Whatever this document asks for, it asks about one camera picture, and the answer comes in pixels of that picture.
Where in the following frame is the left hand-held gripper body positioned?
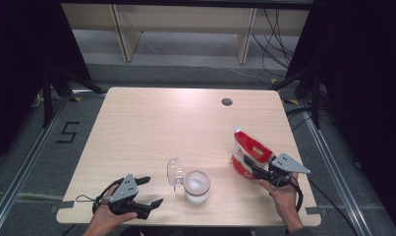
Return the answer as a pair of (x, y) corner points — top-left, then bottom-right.
(92, 173), (151, 220)

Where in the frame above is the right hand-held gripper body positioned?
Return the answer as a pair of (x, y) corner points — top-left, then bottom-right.
(255, 152), (311, 188)

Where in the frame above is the red and white bag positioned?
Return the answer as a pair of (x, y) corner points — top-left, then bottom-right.
(230, 125), (276, 181)

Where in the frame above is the glass jar with beige handle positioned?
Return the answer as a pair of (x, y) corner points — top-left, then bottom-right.
(166, 156), (212, 206)

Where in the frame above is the person's left hand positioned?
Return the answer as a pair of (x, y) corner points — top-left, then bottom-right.
(92, 185), (139, 228)

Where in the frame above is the person's right hand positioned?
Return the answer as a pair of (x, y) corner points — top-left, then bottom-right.
(257, 175), (302, 227)

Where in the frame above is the black metal stand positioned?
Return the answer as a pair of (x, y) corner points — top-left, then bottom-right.
(42, 65), (105, 129)
(270, 68), (321, 129)

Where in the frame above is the black curtain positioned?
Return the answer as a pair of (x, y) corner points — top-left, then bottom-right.
(0, 0), (91, 165)
(287, 0), (396, 230)

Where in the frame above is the light wooden shelf unit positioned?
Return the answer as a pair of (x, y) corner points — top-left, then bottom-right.
(61, 3), (311, 65)

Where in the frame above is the thin black cord loop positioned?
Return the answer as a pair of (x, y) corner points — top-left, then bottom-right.
(75, 194), (98, 203)

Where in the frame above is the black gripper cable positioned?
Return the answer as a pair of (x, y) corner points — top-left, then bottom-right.
(273, 175), (305, 213)

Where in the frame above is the aluminium floor rail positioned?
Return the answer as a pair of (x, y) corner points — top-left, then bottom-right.
(0, 97), (69, 227)
(300, 107), (373, 236)

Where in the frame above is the black floor cable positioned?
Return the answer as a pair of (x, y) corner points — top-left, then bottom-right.
(308, 179), (361, 236)

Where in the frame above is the bundle of black cables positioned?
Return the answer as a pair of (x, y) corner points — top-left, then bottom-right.
(251, 8), (298, 78)

